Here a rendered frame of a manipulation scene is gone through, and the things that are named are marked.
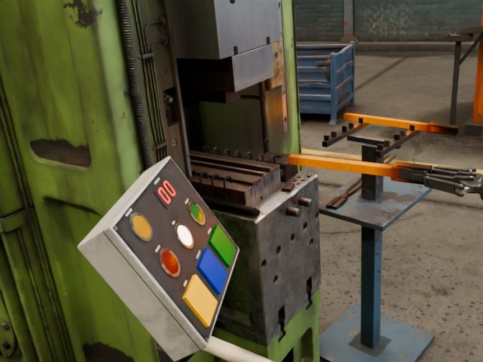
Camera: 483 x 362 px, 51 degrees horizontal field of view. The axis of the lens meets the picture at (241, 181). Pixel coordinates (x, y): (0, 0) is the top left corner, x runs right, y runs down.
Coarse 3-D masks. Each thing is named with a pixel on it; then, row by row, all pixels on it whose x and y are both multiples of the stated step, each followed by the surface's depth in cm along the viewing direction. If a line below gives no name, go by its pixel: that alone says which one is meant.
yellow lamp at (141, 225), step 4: (136, 216) 91; (140, 216) 93; (136, 220) 91; (140, 220) 92; (144, 220) 93; (136, 224) 90; (140, 224) 91; (144, 224) 92; (136, 228) 90; (140, 228) 90; (144, 228) 92; (148, 228) 93; (140, 232) 90; (144, 232) 91; (148, 232) 92; (144, 236) 91; (148, 236) 92
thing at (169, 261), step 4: (164, 252) 93; (168, 252) 94; (164, 256) 92; (168, 256) 94; (172, 256) 95; (164, 260) 92; (168, 260) 93; (172, 260) 94; (176, 260) 95; (164, 264) 91; (168, 264) 92; (172, 264) 93; (176, 264) 95; (168, 268) 92; (172, 268) 93; (176, 268) 94; (172, 272) 92; (176, 272) 93
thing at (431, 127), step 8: (352, 120) 203; (368, 120) 198; (376, 120) 195; (384, 120) 193; (392, 120) 192; (400, 120) 191; (408, 128) 188; (416, 128) 186; (424, 128) 184; (432, 128) 182; (440, 128) 180; (448, 128) 178; (456, 128) 176
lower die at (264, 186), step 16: (192, 160) 169; (224, 160) 166; (240, 160) 167; (192, 176) 162; (208, 176) 159; (224, 176) 156; (240, 176) 155; (256, 176) 154; (272, 176) 159; (208, 192) 155; (240, 192) 148; (256, 192) 152
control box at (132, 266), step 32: (128, 192) 104; (160, 192) 103; (192, 192) 115; (128, 224) 89; (160, 224) 97; (192, 224) 108; (96, 256) 87; (128, 256) 86; (160, 256) 92; (192, 256) 101; (128, 288) 88; (160, 288) 88; (224, 288) 106; (160, 320) 90; (192, 320) 91; (192, 352) 92
